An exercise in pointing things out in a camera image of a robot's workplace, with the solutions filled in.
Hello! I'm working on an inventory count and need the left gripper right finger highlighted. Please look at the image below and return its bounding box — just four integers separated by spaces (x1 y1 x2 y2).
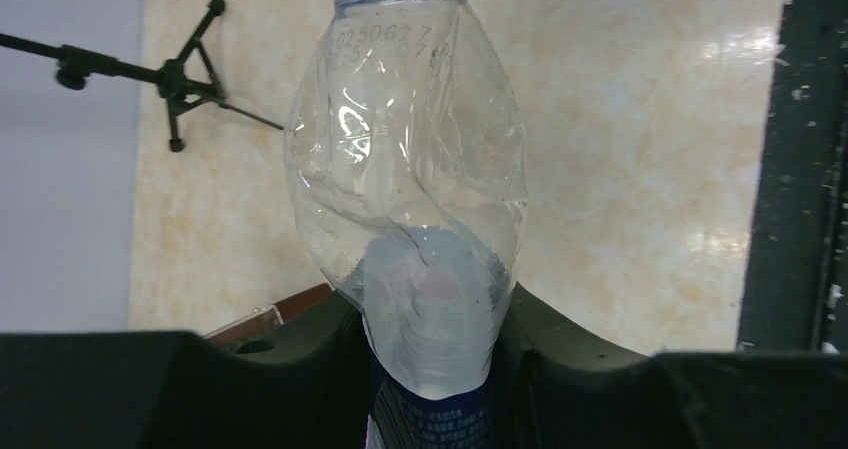
492 287 847 448

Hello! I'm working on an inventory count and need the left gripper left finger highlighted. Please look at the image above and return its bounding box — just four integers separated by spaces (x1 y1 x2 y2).
1 296 369 448

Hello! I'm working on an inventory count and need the clear Pepsi plastic bottle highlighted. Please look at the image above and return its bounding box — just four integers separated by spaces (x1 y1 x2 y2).
285 0 527 448

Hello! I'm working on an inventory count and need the brown wooden metronome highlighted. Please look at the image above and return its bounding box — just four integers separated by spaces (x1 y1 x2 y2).
203 283 332 347

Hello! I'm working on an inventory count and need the black tripod stand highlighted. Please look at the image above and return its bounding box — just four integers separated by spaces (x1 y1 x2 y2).
1 0 285 153

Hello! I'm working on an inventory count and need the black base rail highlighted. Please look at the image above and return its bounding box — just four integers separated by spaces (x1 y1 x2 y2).
737 0 847 354

